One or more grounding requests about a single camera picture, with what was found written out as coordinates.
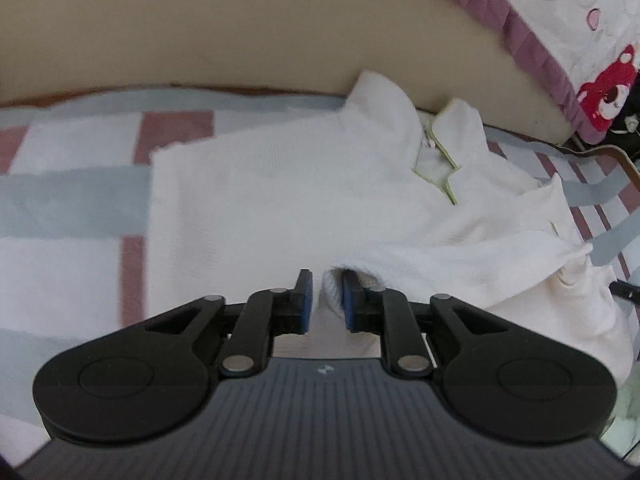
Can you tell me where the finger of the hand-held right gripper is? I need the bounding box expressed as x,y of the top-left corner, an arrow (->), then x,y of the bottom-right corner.
610,281 -> 640,306

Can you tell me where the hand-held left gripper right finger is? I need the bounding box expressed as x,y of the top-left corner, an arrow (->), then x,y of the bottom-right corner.
341,270 -> 506,378

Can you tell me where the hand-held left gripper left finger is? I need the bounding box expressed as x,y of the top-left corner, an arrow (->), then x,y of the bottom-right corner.
145,269 -> 315,377

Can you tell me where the cream baby romper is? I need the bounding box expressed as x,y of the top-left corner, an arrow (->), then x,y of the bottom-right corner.
142,71 -> 636,396

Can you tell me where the pile of dark clothes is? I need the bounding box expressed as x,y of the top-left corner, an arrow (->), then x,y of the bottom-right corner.
606,105 -> 640,163

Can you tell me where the light green cloth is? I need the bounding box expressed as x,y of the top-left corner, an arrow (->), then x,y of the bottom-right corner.
602,380 -> 640,458

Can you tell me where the checkered play mat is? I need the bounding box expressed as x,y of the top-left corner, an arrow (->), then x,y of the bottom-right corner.
0,85 -> 640,461

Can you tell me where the bear print quilt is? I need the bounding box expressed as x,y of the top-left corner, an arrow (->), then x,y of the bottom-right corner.
407,0 -> 640,146

